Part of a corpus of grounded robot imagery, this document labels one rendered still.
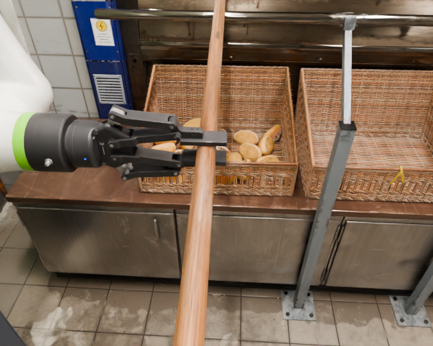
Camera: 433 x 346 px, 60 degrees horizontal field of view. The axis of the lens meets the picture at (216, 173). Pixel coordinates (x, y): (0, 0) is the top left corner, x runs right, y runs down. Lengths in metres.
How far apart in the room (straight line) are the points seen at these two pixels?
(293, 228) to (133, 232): 0.61
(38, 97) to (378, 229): 1.18
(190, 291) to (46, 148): 0.32
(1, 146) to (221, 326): 1.29
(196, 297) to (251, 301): 1.37
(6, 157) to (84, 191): 0.83
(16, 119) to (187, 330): 0.41
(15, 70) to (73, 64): 1.04
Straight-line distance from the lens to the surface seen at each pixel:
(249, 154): 1.46
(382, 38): 1.64
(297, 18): 1.16
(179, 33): 1.57
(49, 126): 0.61
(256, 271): 1.64
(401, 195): 1.46
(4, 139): 0.63
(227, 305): 1.76
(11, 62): 0.73
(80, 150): 0.59
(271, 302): 1.78
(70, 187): 1.48
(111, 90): 1.73
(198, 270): 0.42
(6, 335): 1.53
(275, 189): 1.35
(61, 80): 1.82
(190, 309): 0.40
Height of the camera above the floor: 1.53
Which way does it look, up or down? 41 degrees down
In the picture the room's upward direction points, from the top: straight up
